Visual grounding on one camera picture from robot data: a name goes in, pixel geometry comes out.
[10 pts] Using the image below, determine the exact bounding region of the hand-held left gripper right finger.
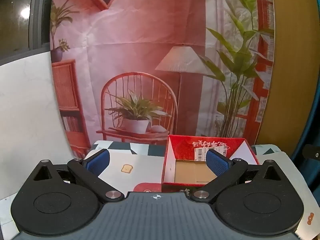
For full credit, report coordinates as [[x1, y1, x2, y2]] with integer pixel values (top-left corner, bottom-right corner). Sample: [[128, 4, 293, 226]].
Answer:
[[190, 149, 285, 203]]

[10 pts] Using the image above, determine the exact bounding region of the dark window frame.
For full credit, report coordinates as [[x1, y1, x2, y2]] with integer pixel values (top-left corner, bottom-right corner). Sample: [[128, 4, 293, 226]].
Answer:
[[0, 0, 54, 64]]

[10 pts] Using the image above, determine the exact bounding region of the black object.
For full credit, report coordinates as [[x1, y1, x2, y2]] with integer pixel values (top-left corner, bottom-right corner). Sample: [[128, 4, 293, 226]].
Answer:
[[302, 144, 320, 160]]

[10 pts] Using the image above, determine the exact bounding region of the dark blue cloth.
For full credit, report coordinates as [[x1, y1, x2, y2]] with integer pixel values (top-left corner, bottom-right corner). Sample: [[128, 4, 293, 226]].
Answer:
[[301, 105, 320, 190]]

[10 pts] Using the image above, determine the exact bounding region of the wall poster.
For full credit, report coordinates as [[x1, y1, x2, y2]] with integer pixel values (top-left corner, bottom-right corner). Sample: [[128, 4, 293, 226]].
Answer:
[[50, 0, 275, 153]]

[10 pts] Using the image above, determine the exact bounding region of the wooden panel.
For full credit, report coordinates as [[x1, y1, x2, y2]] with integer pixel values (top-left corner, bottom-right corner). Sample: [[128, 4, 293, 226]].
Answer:
[[257, 0, 320, 155]]

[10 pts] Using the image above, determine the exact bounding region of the printed tablecloth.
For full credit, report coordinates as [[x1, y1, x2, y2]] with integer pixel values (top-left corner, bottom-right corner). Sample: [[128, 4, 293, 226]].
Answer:
[[0, 140, 316, 240]]

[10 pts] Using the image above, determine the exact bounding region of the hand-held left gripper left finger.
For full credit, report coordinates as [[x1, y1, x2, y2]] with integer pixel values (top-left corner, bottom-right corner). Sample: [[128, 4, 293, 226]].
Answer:
[[25, 149, 125, 203]]

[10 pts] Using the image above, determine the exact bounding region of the red strawberry printed cardboard box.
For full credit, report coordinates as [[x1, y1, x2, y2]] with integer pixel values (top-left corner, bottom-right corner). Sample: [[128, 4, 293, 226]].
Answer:
[[161, 134, 259, 193]]

